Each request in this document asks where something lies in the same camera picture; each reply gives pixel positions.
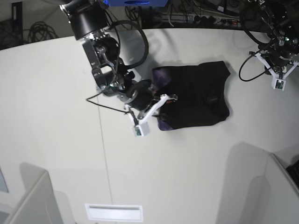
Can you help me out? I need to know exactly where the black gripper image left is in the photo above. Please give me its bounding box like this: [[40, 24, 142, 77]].
[[121, 79, 178, 113]]

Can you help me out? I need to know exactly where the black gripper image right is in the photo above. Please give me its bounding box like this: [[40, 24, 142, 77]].
[[248, 50, 299, 75]]

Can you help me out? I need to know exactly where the black T-shirt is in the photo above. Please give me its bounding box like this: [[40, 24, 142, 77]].
[[152, 61, 230, 131]]

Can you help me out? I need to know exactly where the robot arm image right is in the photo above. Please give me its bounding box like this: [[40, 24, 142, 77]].
[[239, 0, 299, 84]]

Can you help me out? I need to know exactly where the robot arm image left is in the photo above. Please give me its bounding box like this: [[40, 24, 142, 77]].
[[60, 0, 178, 116]]

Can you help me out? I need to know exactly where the white power strip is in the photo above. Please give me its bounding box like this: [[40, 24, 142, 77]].
[[156, 13, 240, 28]]

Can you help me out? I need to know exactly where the blue box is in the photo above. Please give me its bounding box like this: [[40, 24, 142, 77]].
[[107, 0, 168, 7]]

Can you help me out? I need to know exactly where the black keyboard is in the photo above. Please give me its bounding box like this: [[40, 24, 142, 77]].
[[286, 162, 299, 187]]

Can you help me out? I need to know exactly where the white table slot plate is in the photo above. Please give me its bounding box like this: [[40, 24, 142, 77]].
[[85, 203, 143, 223]]

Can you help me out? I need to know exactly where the white partition panel right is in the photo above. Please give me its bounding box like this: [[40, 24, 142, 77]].
[[263, 154, 299, 224]]

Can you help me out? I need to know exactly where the white partition panel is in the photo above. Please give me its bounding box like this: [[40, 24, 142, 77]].
[[263, 154, 299, 224], [3, 170, 63, 224]]

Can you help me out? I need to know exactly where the black cabinet edge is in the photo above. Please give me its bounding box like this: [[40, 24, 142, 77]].
[[11, 1, 23, 45]]

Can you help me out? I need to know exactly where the white partition panel left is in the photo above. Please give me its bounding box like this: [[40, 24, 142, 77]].
[[3, 170, 63, 224]]

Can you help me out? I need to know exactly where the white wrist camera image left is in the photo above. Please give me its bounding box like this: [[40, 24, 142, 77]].
[[124, 94, 170, 137]]

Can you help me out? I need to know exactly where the black coiled cable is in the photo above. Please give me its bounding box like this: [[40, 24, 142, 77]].
[[27, 21, 59, 44]]

